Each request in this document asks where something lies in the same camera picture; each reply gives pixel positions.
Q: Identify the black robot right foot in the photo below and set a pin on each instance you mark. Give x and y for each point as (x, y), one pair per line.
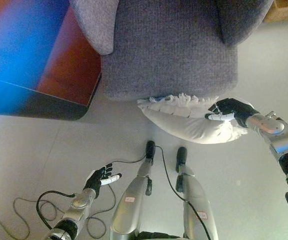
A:
(181, 157)

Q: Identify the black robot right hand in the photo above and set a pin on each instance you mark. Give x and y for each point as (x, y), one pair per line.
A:
(239, 108)

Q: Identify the reddish brown wooden cabinet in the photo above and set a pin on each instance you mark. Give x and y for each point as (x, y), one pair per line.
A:
(33, 62)

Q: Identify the black robot left foot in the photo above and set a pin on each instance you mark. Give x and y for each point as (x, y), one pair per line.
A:
(150, 150)

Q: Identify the robot legs and feet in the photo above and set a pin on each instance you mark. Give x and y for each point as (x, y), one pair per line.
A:
(165, 172)

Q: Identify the black robot pelvis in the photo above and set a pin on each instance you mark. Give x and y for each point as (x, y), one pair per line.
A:
(158, 235)

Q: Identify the black robot foot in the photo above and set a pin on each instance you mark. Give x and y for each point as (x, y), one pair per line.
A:
(181, 157)
(150, 150)

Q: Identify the grey fabric armchair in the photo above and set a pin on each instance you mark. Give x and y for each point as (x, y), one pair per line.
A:
(173, 47)

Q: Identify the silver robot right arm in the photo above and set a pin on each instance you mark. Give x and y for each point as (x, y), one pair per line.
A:
(284, 142)

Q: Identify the silver robot right leg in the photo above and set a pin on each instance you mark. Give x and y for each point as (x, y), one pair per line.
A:
(196, 200)

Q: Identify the white ruffled pillow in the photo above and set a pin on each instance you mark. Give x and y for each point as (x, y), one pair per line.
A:
(188, 125)

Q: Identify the silver robot leg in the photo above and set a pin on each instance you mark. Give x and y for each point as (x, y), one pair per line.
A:
(131, 205)
(196, 200)

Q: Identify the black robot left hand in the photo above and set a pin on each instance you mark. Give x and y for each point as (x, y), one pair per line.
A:
(96, 178)

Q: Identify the silver robot left leg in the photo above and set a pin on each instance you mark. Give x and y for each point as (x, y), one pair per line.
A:
(131, 205)

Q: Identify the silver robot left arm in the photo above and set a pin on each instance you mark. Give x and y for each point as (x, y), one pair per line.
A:
(77, 207)

